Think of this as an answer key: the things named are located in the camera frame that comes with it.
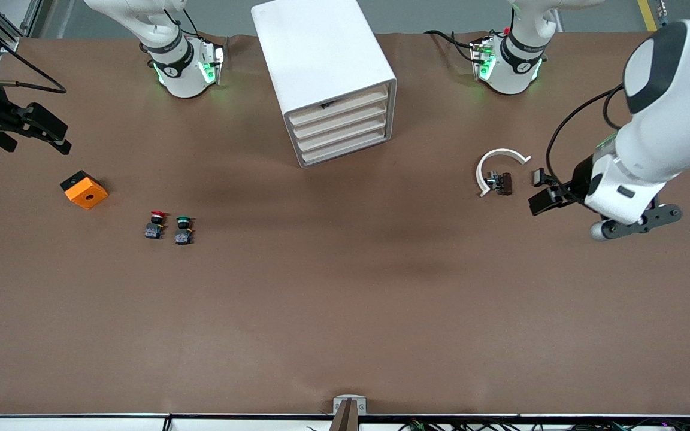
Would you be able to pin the orange and black button box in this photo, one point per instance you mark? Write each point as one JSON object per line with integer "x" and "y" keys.
{"x": 86, "y": 193}

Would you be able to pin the red push button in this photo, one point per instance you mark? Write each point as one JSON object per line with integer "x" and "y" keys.
{"x": 154, "y": 228}

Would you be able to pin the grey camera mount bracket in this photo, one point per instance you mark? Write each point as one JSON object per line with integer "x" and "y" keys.
{"x": 350, "y": 407}

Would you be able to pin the small black component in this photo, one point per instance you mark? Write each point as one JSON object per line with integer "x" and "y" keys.
{"x": 539, "y": 176}

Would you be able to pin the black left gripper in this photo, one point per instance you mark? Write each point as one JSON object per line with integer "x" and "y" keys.
{"x": 578, "y": 179}

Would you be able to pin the aluminium frame profile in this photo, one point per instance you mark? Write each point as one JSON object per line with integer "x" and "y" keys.
{"x": 9, "y": 43}

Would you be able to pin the white curved plastic part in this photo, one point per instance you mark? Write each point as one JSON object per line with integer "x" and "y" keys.
{"x": 501, "y": 152}

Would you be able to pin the green push button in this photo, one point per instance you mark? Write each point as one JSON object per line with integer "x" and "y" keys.
{"x": 183, "y": 234}

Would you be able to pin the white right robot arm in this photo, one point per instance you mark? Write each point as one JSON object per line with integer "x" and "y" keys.
{"x": 183, "y": 78}

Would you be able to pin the small dark brown component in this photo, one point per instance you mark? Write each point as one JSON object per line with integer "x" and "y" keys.
{"x": 502, "y": 183}

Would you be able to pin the white table edge rail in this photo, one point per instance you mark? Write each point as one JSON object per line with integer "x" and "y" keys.
{"x": 81, "y": 424}

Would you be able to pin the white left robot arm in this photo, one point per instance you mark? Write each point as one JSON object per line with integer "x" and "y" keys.
{"x": 668, "y": 120}

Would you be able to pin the brown table cover mat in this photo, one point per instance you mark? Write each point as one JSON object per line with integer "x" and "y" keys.
{"x": 345, "y": 299}

